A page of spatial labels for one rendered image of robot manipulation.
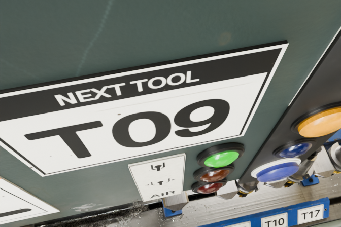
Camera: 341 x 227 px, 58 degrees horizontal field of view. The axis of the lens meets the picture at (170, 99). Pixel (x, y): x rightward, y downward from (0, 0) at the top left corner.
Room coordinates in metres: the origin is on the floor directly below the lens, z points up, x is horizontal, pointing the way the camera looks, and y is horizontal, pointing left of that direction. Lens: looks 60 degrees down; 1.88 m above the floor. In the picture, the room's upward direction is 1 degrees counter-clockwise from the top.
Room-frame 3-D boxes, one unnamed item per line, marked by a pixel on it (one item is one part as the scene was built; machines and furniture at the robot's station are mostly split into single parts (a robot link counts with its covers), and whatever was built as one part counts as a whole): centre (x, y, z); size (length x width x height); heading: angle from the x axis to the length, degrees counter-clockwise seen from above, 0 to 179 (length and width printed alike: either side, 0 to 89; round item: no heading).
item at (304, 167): (0.20, -0.27, 1.26); 0.04 x 0.04 x 0.07
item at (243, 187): (0.18, -0.17, 1.21); 0.06 x 0.06 x 0.03
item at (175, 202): (0.15, 0.00, 1.21); 0.07 x 0.05 x 0.01; 11
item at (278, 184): (0.19, -0.22, 1.21); 0.07 x 0.05 x 0.01; 11
